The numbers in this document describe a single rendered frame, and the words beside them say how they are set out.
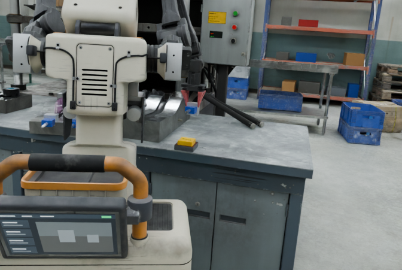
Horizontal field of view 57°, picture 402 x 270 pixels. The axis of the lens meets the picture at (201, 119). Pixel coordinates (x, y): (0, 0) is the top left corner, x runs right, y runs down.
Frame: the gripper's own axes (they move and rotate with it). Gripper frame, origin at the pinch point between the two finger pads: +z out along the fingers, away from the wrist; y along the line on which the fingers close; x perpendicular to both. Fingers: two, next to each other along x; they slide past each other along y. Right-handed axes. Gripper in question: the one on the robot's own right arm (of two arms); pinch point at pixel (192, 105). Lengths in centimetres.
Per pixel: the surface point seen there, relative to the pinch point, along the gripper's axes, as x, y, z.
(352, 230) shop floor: -99, -93, 94
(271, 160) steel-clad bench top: 16.4, -36.9, 15.5
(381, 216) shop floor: -129, -119, 93
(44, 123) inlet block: 27, 55, 9
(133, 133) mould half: 13.4, 21.7, 12.6
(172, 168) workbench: 15.1, 3.2, 24.9
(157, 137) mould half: 13.4, 10.9, 12.8
